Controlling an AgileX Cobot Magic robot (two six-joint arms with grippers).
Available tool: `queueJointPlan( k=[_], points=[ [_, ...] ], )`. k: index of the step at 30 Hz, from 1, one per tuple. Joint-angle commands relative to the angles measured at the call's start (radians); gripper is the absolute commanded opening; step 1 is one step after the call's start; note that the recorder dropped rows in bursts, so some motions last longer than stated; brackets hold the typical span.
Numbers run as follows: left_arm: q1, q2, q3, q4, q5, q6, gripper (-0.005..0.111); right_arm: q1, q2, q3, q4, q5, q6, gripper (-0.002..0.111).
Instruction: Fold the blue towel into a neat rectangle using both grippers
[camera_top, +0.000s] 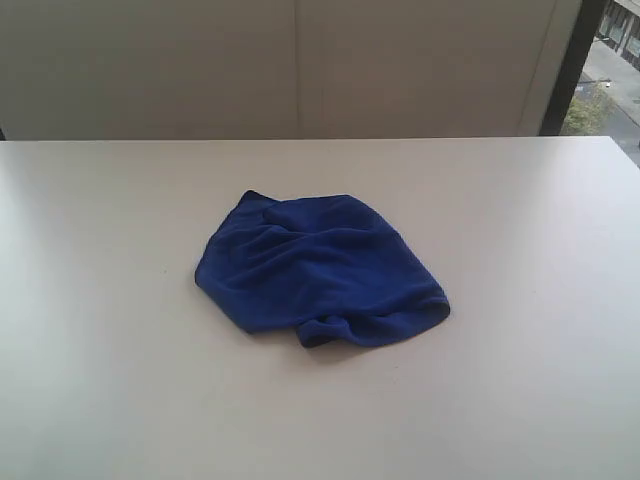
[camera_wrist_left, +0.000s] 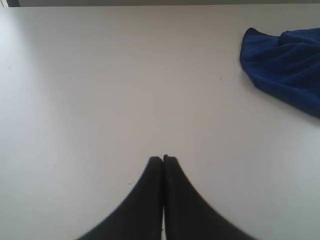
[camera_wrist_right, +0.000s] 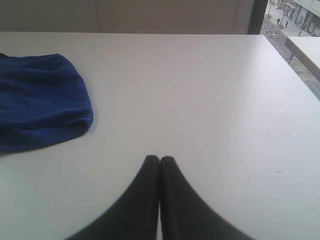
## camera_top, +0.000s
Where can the dark window frame post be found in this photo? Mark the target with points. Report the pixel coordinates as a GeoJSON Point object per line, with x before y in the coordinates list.
{"type": "Point", "coordinates": [582, 35]}

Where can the blue microfibre cloth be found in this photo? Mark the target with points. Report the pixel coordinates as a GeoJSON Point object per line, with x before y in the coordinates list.
{"type": "Point", "coordinates": [330, 268]}

